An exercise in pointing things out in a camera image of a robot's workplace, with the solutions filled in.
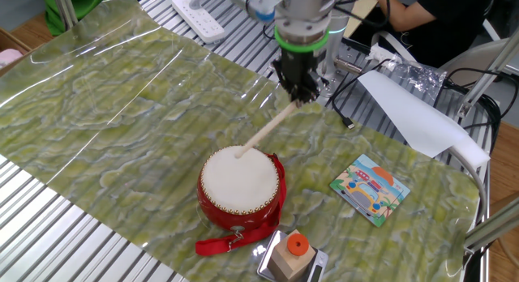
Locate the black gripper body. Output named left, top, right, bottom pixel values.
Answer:
left=271, top=46, right=322, bottom=95

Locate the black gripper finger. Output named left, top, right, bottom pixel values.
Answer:
left=298, top=82, right=322, bottom=105
left=281, top=81, right=303, bottom=107

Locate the pale wooden drumstick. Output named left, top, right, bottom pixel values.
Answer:
left=234, top=100, right=300, bottom=160

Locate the red drum white head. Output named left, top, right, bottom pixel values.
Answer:
left=196, top=144, right=285, bottom=233

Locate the white paper sheet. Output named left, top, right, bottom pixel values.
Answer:
left=356, top=69, right=491, bottom=169

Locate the white power strip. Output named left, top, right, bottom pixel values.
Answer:
left=170, top=0, right=226, bottom=44

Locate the cartoon car puzzle board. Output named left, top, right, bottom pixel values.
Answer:
left=328, top=153, right=411, bottom=229

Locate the crumpled clear plastic bag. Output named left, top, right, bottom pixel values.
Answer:
left=367, top=42, right=447, bottom=100

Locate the person in black shirt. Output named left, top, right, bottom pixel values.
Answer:
left=350, top=0, right=494, bottom=68

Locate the grey folding chair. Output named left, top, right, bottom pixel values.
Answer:
left=437, top=16, right=514, bottom=75

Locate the green marble pattern mat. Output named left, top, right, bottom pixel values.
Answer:
left=0, top=0, right=482, bottom=282

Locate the silver digital pocket scale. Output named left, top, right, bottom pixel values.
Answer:
left=256, top=229, right=329, bottom=282

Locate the wooden peg block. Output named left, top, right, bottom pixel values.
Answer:
left=268, top=229, right=317, bottom=282

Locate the pink soft item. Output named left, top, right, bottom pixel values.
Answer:
left=0, top=49, right=24, bottom=71

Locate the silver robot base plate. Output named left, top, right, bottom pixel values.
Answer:
left=314, top=38, right=370, bottom=99

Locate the black usb cable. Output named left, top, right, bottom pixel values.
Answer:
left=330, top=58, right=392, bottom=130

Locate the silver base cable connector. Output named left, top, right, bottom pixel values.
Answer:
left=334, top=57, right=364, bottom=75

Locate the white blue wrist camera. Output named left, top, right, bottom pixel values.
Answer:
left=238, top=0, right=285, bottom=24

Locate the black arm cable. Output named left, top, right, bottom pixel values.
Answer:
left=242, top=0, right=392, bottom=41

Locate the orange ring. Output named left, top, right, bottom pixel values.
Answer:
left=285, top=233, right=310, bottom=258

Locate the red drum strap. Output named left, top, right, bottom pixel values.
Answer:
left=195, top=152, right=288, bottom=258

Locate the aluminium frame post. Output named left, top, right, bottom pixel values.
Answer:
left=461, top=196, right=519, bottom=254
left=456, top=28, right=519, bottom=119
left=51, top=0, right=79, bottom=32

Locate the black cable bundle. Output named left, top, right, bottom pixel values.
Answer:
left=444, top=66, right=519, bottom=153

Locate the grey curved hose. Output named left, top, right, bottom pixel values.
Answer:
left=448, top=146, right=487, bottom=224

